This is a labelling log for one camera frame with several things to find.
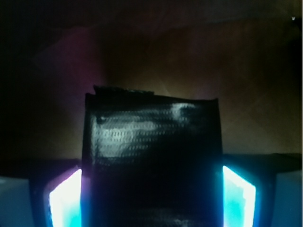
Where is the brown paper bag bin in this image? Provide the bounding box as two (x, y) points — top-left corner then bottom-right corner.
(0, 0), (303, 161)

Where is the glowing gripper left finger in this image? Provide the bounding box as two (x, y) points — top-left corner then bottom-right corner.
(0, 158), (83, 227)

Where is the black tape-wrapped box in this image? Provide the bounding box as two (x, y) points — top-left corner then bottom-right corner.
(81, 87), (223, 227)

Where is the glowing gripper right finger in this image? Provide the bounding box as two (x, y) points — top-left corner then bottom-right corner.
(221, 153), (303, 227)

